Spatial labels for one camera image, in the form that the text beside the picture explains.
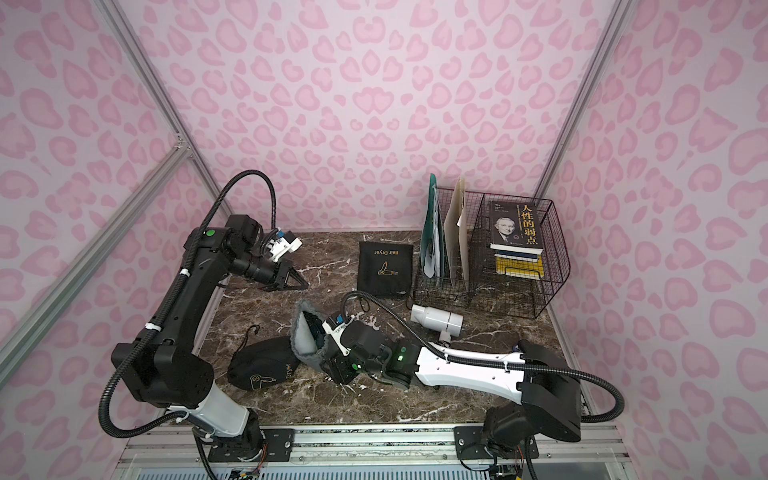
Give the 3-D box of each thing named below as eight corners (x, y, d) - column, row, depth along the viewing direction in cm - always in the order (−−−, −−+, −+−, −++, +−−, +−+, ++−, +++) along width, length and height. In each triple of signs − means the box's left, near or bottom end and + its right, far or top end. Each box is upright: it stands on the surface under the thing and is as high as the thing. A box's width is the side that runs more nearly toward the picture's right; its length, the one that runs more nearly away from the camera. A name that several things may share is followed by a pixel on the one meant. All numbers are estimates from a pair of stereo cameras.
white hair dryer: (406, 330, 95) (406, 320, 90) (412, 311, 99) (413, 300, 94) (457, 346, 92) (461, 336, 86) (462, 326, 96) (465, 316, 91)
